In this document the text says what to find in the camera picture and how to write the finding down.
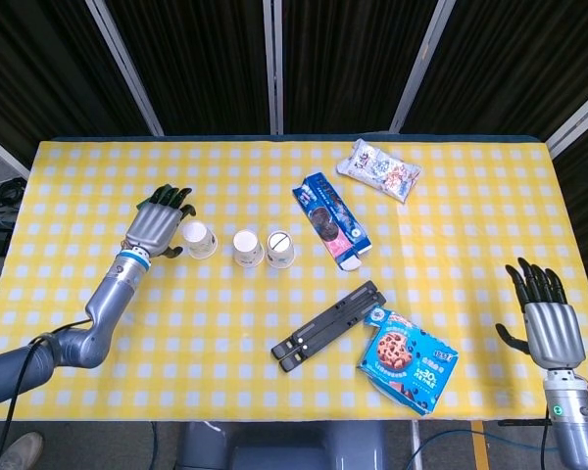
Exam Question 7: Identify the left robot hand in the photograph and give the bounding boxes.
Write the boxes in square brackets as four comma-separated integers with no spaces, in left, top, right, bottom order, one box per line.
[121,183,198,259]

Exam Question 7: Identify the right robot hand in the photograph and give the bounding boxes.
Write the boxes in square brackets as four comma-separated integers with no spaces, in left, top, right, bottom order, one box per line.
[495,257,588,369]

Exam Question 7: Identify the white paper cup leaf print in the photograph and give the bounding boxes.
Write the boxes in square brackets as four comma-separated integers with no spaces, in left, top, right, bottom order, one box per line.
[181,220,219,259]

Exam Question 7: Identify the white paper cup green flower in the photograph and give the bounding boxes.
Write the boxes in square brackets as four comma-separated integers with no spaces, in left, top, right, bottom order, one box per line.
[232,229,267,268]

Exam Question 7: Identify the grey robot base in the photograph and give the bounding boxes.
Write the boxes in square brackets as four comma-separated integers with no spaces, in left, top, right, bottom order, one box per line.
[175,419,388,470]

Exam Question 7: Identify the yellow checkered tablecloth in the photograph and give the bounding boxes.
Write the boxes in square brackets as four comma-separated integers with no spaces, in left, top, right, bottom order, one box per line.
[0,139,588,422]

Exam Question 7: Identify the green and yellow sponge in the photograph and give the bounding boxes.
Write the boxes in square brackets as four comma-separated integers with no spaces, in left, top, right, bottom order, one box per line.
[135,187,177,211]

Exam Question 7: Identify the thin black bar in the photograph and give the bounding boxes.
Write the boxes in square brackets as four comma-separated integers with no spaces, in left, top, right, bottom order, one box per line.
[498,417,554,428]

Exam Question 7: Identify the white paper cup blue flower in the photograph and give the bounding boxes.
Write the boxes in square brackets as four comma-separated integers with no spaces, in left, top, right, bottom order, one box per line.
[266,230,296,269]

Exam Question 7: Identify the blue chocolate chip cookie box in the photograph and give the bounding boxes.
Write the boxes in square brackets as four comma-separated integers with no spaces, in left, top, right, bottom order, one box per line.
[356,306,460,417]

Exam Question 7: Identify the blue sandwich cookie box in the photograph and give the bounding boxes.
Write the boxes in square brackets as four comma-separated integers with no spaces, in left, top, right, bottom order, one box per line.
[291,171,373,272]

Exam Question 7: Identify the grey table leg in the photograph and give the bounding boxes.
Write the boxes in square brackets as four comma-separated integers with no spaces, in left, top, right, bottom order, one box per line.
[410,419,423,470]

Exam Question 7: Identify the black folding stand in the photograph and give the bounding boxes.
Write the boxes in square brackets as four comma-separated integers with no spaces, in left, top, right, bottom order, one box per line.
[270,280,387,373]

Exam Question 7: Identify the white snack bag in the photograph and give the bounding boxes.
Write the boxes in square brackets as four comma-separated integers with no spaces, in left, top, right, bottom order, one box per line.
[335,138,422,205]

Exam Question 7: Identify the grey shoe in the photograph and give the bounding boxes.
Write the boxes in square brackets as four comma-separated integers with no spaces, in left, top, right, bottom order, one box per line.
[0,430,45,470]

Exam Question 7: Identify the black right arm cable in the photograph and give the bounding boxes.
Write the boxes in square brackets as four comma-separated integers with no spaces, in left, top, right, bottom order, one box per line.
[540,404,556,470]

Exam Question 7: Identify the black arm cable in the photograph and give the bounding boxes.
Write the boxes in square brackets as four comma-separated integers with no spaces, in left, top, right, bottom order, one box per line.
[0,318,92,470]
[540,404,556,470]

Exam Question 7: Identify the blue floor cable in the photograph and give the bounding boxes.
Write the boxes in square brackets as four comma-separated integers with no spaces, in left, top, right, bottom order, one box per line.
[409,428,560,470]

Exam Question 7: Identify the black cable bundle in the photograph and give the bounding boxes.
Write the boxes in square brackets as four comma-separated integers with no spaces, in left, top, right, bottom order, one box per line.
[0,176,26,212]

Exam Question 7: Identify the white partition post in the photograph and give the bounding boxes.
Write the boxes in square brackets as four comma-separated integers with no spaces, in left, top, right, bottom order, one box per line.
[546,80,588,159]
[262,0,285,136]
[84,0,166,137]
[389,0,458,134]
[0,126,31,180]

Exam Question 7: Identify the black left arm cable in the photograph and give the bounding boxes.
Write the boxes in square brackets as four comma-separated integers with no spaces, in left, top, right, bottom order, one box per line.
[0,318,92,470]

